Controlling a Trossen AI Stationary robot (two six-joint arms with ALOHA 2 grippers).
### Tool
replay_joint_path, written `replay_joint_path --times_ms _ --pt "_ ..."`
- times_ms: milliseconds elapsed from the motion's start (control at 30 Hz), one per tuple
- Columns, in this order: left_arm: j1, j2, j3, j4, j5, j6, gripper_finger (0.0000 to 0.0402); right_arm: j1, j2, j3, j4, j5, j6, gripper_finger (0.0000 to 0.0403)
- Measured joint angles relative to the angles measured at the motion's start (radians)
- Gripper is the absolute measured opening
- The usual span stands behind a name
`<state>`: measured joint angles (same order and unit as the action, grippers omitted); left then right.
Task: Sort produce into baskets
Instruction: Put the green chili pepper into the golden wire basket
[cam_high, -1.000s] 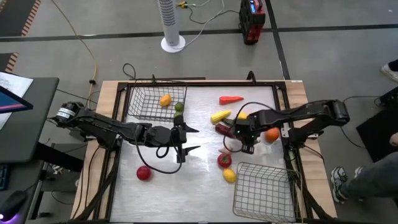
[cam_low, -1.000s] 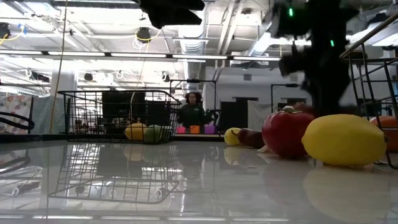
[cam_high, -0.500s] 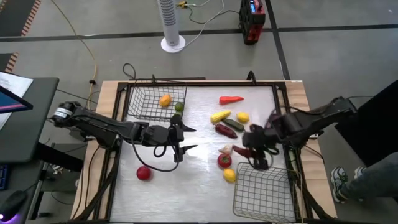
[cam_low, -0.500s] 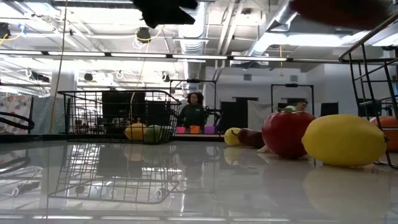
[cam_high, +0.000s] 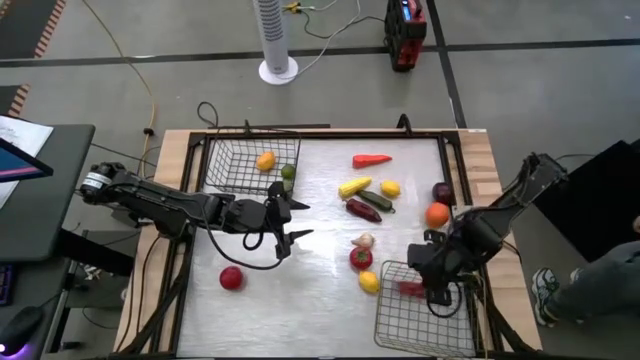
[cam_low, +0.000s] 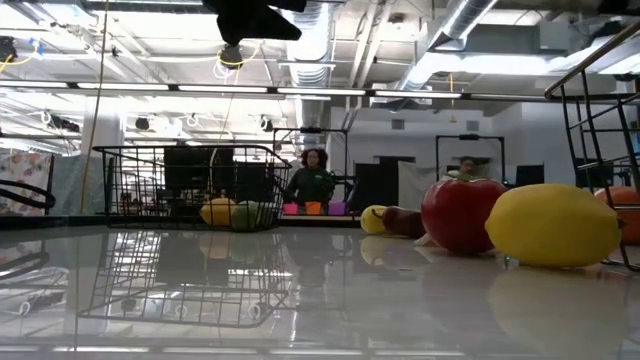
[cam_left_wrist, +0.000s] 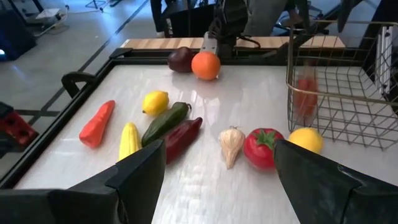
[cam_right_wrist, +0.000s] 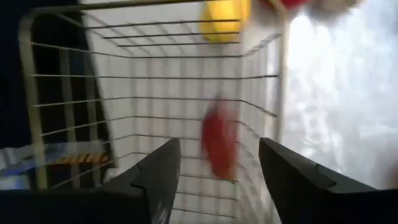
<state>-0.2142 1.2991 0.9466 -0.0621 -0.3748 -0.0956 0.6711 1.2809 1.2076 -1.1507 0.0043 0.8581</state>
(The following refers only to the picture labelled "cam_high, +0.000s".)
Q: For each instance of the yellow corn cob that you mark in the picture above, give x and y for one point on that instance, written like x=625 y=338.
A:
x=355 y=187

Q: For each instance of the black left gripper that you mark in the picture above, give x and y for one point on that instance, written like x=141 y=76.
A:
x=250 y=216

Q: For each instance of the black computer mouse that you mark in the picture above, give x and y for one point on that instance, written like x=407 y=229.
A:
x=20 y=327

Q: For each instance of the orange fruit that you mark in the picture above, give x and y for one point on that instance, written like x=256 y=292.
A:
x=437 y=215

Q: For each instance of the black clamp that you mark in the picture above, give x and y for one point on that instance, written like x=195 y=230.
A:
x=404 y=125
x=247 y=127

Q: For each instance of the yellow orange mango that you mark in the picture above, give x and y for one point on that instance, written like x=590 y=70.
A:
x=265 y=161

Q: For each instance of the black table frame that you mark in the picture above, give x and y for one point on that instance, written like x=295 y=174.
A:
x=350 y=134

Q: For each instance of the backlit keyboard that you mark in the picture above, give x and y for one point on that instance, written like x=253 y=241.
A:
x=5 y=285

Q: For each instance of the green lime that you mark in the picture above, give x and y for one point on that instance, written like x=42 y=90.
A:
x=288 y=172

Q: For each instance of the purple onion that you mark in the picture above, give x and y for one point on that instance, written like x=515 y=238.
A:
x=442 y=193

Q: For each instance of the dark grey desk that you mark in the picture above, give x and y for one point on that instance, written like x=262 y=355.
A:
x=45 y=210

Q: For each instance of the black side cart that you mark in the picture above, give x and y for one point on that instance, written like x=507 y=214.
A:
x=600 y=200

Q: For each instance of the red black power tool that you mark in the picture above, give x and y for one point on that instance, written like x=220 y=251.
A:
x=405 y=45

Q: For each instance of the red apple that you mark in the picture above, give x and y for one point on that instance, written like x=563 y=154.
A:
x=231 y=278

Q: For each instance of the monitor with blue screen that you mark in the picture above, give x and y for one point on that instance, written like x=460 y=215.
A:
x=20 y=167

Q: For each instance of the orange red carrot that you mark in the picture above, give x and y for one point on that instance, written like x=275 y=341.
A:
x=370 y=160

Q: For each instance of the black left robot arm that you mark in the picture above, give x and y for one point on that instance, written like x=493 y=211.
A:
x=150 y=197

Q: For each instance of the dark red pepper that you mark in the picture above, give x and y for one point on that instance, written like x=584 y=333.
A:
x=363 y=210

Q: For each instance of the dark green cucumber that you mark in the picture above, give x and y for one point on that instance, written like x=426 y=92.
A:
x=375 y=200

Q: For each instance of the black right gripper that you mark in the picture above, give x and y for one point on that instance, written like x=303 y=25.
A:
x=442 y=280

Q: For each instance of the white paper sheet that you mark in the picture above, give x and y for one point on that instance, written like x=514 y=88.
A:
x=25 y=132

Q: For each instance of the red tomato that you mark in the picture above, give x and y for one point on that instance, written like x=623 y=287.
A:
x=360 y=258

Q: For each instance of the green pear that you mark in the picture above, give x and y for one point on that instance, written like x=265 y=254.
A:
x=288 y=186

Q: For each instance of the white garlic bulb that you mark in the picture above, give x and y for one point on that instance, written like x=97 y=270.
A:
x=365 y=241

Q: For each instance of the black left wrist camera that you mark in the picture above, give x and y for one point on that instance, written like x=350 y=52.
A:
x=279 y=212

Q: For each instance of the person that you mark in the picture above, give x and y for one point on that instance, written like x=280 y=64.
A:
x=600 y=285

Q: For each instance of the black flat bar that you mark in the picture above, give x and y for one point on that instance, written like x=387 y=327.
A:
x=275 y=126

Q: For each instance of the bright red chili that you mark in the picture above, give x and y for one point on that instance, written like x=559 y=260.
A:
x=410 y=288

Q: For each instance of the person's white shoe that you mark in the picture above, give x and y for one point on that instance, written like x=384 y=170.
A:
x=576 y=275
x=545 y=290

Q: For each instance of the black mat striped edge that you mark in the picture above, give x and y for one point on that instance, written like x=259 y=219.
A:
x=7 y=97
x=25 y=25

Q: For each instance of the yellow plug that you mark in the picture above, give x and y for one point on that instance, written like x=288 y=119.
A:
x=292 y=6

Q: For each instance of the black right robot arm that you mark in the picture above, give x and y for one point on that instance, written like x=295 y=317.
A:
x=500 y=215

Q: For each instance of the yellow lemon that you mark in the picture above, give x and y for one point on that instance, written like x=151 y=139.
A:
x=369 y=282
x=390 y=189

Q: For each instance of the white tower fan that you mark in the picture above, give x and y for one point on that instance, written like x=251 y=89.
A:
x=274 y=40

